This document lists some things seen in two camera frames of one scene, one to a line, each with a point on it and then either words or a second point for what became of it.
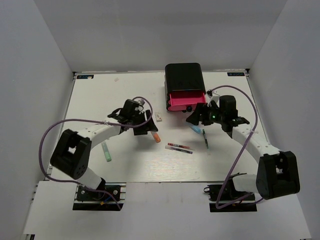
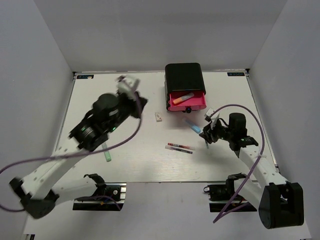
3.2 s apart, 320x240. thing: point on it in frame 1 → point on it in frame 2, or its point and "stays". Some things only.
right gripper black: x=202 y=109 → x=209 y=131
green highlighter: x=107 y=155 stays
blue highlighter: x=196 y=129 stays
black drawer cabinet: x=183 y=76 stays
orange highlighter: x=156 y=136 → x=184 y=98
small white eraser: x=158 y=118 stays
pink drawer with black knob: x=186 y=101 stays
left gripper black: x=149 y=126 → x=134 y=102
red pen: x=182 y=146 stays
